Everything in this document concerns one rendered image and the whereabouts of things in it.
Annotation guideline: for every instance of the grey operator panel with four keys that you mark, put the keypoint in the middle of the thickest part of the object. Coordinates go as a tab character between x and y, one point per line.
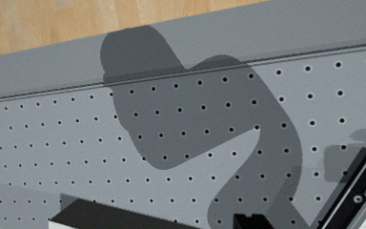
84	214

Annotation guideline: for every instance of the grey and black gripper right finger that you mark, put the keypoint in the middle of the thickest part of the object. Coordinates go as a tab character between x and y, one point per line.
260	222

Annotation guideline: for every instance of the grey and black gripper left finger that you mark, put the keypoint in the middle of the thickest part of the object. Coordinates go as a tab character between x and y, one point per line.
242	222

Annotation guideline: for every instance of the grey perforated base plate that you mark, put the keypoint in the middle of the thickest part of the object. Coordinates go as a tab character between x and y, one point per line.
278	137

